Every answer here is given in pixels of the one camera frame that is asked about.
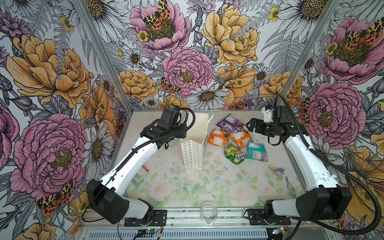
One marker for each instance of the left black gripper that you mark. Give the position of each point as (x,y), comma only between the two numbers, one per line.
(151,130)

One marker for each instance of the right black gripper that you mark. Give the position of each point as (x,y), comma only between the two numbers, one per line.
(260,125)

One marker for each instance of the white paper bag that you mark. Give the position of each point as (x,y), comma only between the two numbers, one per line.
(193,146)

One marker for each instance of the orange snack packet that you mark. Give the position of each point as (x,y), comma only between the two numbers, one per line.
(241,138)
(219,138)

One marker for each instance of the green snack packet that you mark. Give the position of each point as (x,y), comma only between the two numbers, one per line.
(233,154)

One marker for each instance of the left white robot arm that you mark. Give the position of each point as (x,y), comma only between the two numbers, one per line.
(106,196)

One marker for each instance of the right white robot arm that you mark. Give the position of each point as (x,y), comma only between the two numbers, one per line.
(324,197)

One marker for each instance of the teal snack packet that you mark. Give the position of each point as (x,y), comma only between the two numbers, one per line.
(257,151)

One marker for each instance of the small blue pink toy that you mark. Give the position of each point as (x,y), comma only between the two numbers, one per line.
(279,172)

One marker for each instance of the purple snack packet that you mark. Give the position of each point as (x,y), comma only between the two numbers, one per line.
(230,124)

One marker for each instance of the metal tongs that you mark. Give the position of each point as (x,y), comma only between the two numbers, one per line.
(291,188)

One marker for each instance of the clear plastic cup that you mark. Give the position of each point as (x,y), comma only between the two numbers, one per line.
(209,213)

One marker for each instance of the aluminium front rail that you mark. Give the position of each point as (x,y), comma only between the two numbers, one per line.
(190,218)

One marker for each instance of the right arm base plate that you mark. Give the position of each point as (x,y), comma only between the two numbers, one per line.
(256,217)

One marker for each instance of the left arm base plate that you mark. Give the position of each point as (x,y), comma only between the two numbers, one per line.
(157,218)

